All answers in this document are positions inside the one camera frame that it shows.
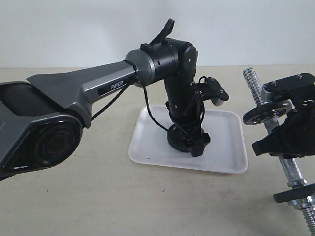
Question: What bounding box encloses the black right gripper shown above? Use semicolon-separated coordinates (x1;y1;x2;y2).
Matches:
251;83;315;160

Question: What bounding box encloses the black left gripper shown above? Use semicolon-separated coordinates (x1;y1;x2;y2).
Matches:
165;98;210;157

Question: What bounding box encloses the chrome threaded dumbbell bar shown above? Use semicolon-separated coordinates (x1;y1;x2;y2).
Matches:
243;67;315;236

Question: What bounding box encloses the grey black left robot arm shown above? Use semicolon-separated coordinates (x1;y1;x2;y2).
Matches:
0;38;210;180

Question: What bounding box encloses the white rectangular plastic tray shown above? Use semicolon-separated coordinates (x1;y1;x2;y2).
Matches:
128;105;248;174

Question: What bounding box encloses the chrome star collar nut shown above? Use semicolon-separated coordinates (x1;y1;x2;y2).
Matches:
288;194;315;211

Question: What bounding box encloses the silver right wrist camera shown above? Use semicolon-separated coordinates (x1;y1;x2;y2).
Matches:
261;72;315;104

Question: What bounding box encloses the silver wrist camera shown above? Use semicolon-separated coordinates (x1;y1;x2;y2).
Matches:
194;76;230;107
261;72;315;104

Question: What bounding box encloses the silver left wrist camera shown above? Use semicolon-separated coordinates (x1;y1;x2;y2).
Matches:
194;76;230;107

